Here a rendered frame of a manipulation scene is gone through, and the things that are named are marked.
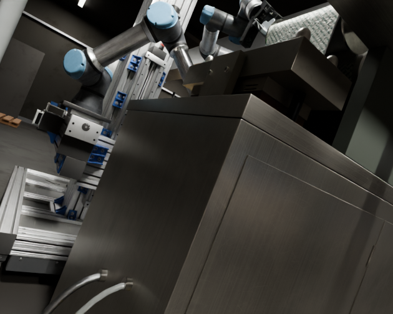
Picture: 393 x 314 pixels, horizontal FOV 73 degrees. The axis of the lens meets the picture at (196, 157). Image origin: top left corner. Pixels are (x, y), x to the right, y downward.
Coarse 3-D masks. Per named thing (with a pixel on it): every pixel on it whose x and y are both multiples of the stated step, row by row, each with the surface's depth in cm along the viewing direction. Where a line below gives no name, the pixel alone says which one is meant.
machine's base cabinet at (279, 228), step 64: (128, 128) 85; (192, 128) 50; (256, 128) 41; (128, 192) 66; (192, 192) 43; (256, 192) 42; (320, 192) 51; (128, 256) 54; (192, 256) 39; (256, 256) 45; (320, 256) 54; (384, 256) 69
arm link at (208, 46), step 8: (208, 8) 112; (200, 16) 114; (208, 16) 112; (216, 16) 112; (224, 16) 112; (208, 24) 115; (216, 24) 113; (224, 24) 113; (208, 32) 122; (216, 32) 122; (208, 40) 130; (200, 48) 146; (208, 48) 139; (216, 48) 149
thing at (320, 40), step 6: (324, 30) 66; (330, 30) 65; (312, 36) 69; (318, 36) 67; (324, 36) 66; (330, 36) 64; (276, 42) 80; (312, 42) 68; (318, 42) 66; (324, 42) 65; (318, 48) 66; (324, 48) 64; (324, 54) 64
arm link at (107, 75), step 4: (108, 68) 128; (104, 72) 127; (108, 72) 129; (100, 76) 124; (104, 76) 127; (108, 76) 129; (112, 76) 133; (100, 80) 125; (104, 80) 128; (108, 80) 130; (96, 84) 125; (100, 84) 127; (104, 84) 129; (108, 84) 132; (92, 88) 126; (96, 88) 127; (100, 88) 128; (104, 88) 130; (100, 92) 129; (104, 92) 131; (104, 96) 133
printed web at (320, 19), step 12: (312, 12) 73; (324, 12) 68; (336, 12) 65; (276, 24) 84; (288, 24) 78; (300, 24) 74; (312, 24) 70; (324, 24) 67; (276, 36) 81; (288, 36) 77; (348, 60) 71; (348, 72) 71
